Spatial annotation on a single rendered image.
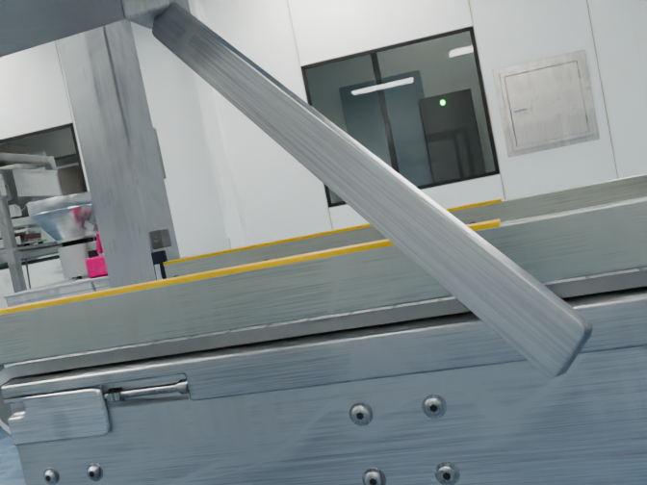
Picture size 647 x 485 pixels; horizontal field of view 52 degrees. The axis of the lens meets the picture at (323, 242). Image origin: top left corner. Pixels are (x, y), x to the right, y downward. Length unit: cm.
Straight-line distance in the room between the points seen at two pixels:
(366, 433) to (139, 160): 45
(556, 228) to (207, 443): 23
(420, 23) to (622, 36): 151
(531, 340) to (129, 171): 56
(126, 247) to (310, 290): 41
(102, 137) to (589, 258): 54
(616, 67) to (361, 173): 540
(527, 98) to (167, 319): 514
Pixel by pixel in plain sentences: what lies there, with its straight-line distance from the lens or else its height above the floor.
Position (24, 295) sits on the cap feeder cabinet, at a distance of 309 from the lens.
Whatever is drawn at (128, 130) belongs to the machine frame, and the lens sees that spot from 74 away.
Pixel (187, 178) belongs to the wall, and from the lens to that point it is 574.
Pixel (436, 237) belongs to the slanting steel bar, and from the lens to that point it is 26.
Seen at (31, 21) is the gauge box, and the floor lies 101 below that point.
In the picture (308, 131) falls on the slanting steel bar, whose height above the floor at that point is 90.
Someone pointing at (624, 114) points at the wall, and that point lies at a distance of 563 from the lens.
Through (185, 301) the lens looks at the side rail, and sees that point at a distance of 39.
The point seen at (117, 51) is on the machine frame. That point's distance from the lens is 77.
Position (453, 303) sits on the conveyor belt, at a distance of 37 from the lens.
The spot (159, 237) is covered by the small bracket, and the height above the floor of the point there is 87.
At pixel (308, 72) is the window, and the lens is 556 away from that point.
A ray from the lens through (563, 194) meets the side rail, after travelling 61.
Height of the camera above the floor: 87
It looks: 3 degrees down
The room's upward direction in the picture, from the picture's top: 11 degrees counter-clockwise
